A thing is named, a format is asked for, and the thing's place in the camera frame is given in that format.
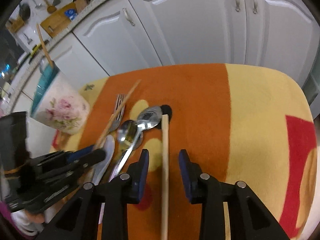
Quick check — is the white ceramic spoon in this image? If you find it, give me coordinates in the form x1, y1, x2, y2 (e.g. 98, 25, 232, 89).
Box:
91, 134, 115, 186

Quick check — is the wooden chopstick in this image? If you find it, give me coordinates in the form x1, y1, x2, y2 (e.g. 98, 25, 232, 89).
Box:
36, 23, 54, 69
161, 114, 169, 240
93, 80, 141, 150

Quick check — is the silver spoon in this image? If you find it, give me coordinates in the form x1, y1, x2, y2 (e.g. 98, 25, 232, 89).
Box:
108, 106, 162, 182
117, 120, 137, 154

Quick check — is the silver fork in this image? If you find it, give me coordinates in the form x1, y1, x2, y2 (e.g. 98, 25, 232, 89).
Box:
108, 94, 125, 133

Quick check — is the person's hand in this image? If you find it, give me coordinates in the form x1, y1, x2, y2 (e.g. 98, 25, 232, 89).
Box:
24, 210, 45, 224

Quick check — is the floral ceramic utensil holder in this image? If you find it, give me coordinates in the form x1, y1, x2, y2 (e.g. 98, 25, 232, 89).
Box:
30, 64, 91, 135

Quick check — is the orange yellow patterned mat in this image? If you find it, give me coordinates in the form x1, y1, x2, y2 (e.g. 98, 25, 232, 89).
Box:
53, 63, 317, 239

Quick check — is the wooden chopstick in holder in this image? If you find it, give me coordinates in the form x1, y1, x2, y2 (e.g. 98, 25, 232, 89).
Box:
36, 23, 54, 69

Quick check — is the wooden cutting board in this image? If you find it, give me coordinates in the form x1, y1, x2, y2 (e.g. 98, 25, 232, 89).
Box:
40, 2, 76, 38

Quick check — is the blue white carton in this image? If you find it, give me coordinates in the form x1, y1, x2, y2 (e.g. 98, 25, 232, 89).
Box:
64, 9, 78, 21

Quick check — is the hanging wooden spatula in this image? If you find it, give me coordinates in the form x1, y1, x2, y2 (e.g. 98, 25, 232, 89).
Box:
43, 0, 57, 14

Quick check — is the hanging black frying pan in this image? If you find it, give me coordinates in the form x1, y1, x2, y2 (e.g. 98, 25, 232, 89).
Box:
19, 3, 31, 22

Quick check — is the wooden wall utensil rack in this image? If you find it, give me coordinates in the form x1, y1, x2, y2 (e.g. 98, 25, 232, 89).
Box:
5, 16, 24, 34

